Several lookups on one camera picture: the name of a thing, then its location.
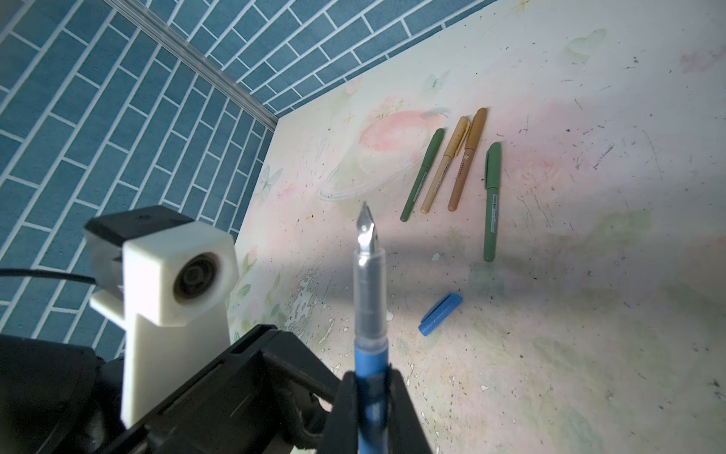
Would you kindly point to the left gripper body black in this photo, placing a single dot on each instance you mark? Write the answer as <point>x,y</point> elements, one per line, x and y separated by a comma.
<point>264,394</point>

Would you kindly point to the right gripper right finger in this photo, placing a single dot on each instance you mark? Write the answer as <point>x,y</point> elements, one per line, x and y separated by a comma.
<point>406,435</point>

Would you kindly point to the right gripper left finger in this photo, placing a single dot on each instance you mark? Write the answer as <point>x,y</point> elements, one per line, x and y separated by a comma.
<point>340,434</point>

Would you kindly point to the blue pen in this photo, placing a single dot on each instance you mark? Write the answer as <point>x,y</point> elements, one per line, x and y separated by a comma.
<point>371,336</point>

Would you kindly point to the blue pen cap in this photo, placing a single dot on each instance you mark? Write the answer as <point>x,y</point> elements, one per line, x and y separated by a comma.
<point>439,312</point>

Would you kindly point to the green pen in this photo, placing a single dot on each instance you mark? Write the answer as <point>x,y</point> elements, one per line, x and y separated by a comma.
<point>492,185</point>
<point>428,159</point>

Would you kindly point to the brown pen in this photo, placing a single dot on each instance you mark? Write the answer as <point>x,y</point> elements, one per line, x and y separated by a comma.
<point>451,151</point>
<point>470,148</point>

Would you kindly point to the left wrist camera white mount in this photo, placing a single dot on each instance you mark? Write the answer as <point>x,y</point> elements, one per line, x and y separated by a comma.
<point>165,279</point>

